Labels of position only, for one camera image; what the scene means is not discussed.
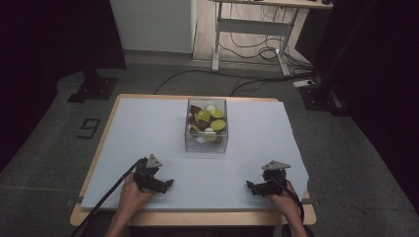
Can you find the white table sheet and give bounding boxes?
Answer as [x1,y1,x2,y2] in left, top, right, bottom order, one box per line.
[80,97,310,211]

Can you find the clear plastic box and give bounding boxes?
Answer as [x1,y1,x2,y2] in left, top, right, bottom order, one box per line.
[184,97,229,154]

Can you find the wooden table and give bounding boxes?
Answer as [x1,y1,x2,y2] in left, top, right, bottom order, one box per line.
[69,93,317,228]

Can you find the person's left hand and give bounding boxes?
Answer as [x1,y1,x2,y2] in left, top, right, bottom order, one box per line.
[119,173,156,212]

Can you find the white power strip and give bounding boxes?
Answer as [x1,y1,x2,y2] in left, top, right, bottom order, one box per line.
[292,78,316,89]

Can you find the white cabinet panel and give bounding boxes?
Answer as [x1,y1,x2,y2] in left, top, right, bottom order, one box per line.
[109,0,198,54]

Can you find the white-legged desk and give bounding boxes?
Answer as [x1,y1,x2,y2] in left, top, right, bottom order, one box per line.
[209,0,334,78]

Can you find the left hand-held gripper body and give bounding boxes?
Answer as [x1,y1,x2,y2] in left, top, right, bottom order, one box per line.
[132,153,166,194]

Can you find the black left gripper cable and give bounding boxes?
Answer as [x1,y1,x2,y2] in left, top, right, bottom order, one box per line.
[69,158,146,237]

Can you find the pile of mixed coffee capsules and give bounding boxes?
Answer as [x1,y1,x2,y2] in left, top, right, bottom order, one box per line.
[187,103,227,145]

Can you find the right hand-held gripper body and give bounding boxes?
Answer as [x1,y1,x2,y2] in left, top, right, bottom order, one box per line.
[258,159,293,196]

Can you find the black stand base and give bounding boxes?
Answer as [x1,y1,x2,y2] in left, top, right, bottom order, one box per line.
[66,68,120,104]
[298,82,351,117]

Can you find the black floor cables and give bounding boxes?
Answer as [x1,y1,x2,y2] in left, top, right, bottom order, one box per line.
[152,3,322,97]

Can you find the dark curtain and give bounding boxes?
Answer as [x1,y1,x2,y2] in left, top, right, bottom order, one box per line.
[0,0,127,172]
[294,0,419,215]

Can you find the person's right hand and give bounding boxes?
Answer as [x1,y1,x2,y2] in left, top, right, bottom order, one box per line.
[266,181,300,216]

